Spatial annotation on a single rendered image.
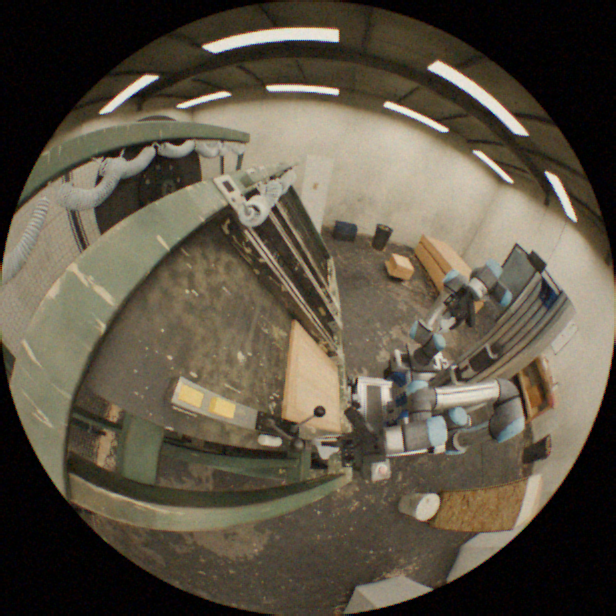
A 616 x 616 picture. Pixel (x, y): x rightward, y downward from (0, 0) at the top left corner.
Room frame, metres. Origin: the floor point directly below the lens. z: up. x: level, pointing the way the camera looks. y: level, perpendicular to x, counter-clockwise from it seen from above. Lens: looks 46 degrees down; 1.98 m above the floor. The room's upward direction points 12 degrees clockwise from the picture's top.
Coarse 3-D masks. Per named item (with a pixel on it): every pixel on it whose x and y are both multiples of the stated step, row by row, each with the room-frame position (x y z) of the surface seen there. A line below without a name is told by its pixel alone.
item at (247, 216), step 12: (276, 168) 0.56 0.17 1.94; (288, 168) 0.85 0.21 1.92; (240, 180) 0.32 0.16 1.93; (252, 180) 0.32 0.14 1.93; (276, 180) 0.71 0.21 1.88; (264, 192) 0.52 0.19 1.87; (252, 204) 0.40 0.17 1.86; (264, 204) 0.45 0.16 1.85; (240, 216) 0.39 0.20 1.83; (252, 216) 0.38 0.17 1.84; (264, 216) 0.42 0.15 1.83
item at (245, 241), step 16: (224, 176) 0.55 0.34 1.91; (272, 176) 0.54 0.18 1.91; (224, 192) 0.49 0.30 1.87; (240, 192) 0.58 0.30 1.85; (272, 192) 0.54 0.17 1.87; (224, 224) 0.50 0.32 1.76; (240, 224) 0.51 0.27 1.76; (240, 240) 0.51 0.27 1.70; (256, 240) 0.55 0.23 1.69; (256, 256) 0.51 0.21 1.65; (256, 272) 0.51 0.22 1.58; (272, 272) 0.52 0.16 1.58; (272, 288) 0.52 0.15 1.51; (288, 288) 0.54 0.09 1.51; (288, 304) 0.53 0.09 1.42; (304, 304) 0.58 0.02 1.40; (304, 320) 0.54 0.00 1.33; (320, 336) 0.55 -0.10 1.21; (336, 352) 0.57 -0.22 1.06
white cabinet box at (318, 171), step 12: (312, 156) 4.33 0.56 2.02; (312, 168) 4.33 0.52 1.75; (324, 168) 4.33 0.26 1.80; (312, 180) 4.33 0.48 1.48; (324, 180) 4.33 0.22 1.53; (312, 192) 4.33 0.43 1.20; (324, 192) 4.33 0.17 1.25; (312, 204) 4.33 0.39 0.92; (324, 204) 4.34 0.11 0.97; (312, 216) 4.33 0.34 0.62
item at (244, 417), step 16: (176, 384) 0.04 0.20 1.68; (192, 384) 0.06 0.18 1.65; (176, 400) 0.02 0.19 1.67; (208, 400) 0.05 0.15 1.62; (208, 416) 0.02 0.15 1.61; (240, 416) 0.04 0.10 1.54; (256, 416) 0.06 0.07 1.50; (304, 432) 0.06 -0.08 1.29; (320, 432) 0.08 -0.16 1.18; (336, 432) 0.11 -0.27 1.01
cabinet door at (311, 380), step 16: (304, 336) 0.49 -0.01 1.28; (288, 352) 0.35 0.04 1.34; (304, 352) 0.41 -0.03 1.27; (320, 352) 0.51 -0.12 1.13; (288, 368) 0.28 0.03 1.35; (304, 368) 0.33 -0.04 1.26; (320, 368) 0.41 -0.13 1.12; (336, 368) 0.53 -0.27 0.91; (288, 384) 0.21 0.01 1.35; (304, 384) 0.26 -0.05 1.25; (320, 384) 0.32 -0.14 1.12; (336, 384) 0.41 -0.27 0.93; (288, 400) 0.16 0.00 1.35; (304, 400) 0.19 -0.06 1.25; (320, 400) 0.24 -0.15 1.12; (336, 400) 0.31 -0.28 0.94; (288, 416) 0.10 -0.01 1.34; (304, 416) 0.13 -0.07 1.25; (336, 416) 0.21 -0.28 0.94
